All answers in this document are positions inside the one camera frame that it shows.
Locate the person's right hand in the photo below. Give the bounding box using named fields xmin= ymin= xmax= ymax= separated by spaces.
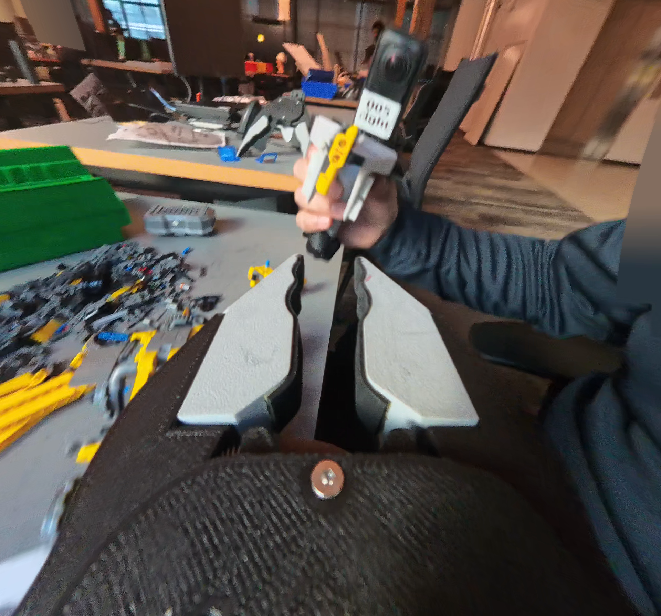
xmin=293 ymin=154 xmax=401 ymax=250

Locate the printed paper sheet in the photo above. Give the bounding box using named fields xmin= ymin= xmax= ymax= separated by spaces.
xmin=106 ymin=121 xmax=228 ymax=149

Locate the spare grey black gripper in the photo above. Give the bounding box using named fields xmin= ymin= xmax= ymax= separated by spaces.
xmin=237 ymin=90 xmax=311 ymax=157

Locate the pile of toy building pieces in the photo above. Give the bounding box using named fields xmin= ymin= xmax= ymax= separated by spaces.
xmin=0 ymin=241 xmax=223 ymax=369

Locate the green plastic bin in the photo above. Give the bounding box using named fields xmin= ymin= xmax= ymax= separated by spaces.
xmin=0 ymin=145 xmax=132 ymax=273

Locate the blue plastic bin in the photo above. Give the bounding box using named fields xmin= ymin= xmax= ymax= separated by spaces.
xmin=301 ymin=70 xmax=337 ymax=99

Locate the wooden-edged table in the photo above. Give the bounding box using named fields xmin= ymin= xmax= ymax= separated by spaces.
xmin=0 ymin=115 xmax=362 ymax=193

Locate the person's right forearm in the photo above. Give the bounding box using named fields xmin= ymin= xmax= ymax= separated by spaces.
xmin=369 ymin=177 xmax=651 ymax=348

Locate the yellow toy beam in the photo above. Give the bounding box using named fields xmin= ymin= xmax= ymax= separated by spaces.
xmin=315 ymin=125 xmax=359 ymax=196

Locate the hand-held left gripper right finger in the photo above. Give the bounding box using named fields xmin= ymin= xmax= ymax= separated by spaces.
xmin=353 ymin=256 xmax=480 ymax=451

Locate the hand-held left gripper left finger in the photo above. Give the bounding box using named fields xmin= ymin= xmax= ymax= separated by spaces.
xmin=177 ymin=253 xmax=305 ymax=428

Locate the grey plastic case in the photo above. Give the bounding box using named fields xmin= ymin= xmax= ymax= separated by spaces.
xmin=144 ymin=204 xmax=217 ymax=237

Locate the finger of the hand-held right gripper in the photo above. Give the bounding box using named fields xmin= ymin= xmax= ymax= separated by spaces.
xmin=301 ymin=115 xmax=344 ymax=203
xmin=343 ymin=147 xmax=385 ymax=223

